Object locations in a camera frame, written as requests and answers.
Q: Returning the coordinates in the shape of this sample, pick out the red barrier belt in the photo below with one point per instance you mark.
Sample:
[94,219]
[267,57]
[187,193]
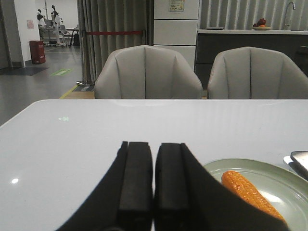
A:
[110,33]

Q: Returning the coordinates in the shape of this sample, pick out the white drawer cabinet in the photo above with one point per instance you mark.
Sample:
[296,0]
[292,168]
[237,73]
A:
[175,26]

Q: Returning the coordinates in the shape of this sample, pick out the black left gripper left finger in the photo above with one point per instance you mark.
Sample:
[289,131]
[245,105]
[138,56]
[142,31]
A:
[122,200]

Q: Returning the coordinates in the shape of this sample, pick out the red trash bin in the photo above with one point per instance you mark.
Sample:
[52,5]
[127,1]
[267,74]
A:
[37,51]

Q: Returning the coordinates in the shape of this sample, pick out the fruit bowl on counter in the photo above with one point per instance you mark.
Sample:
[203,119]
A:
[261,25]

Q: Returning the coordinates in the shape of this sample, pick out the orange corn cob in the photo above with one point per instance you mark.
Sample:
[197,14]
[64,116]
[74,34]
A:
[242,187]

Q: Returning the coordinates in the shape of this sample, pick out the green round plate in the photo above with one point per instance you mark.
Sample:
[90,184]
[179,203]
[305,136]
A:
[285,190]

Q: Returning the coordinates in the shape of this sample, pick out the right grey upholstered chair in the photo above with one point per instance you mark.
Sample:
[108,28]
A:
[256,73]

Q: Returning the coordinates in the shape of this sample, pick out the grey pleated curtain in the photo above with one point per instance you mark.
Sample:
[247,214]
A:
[111,15]

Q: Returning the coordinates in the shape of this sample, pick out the grey upholstered chair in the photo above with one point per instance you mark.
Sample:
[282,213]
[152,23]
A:
[147,72]
[256,73]

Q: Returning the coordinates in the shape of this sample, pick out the chrome faucet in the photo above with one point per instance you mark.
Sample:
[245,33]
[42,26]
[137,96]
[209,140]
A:
[289,9]

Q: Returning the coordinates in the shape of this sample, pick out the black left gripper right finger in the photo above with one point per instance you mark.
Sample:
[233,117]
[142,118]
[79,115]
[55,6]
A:
[188,198]

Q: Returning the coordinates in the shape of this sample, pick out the left grey upholstered chair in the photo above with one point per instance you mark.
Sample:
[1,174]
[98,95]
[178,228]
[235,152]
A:
[147,72]

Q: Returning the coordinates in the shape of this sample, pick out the digital kitchen scale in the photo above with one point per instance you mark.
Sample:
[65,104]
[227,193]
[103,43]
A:
[298,162]

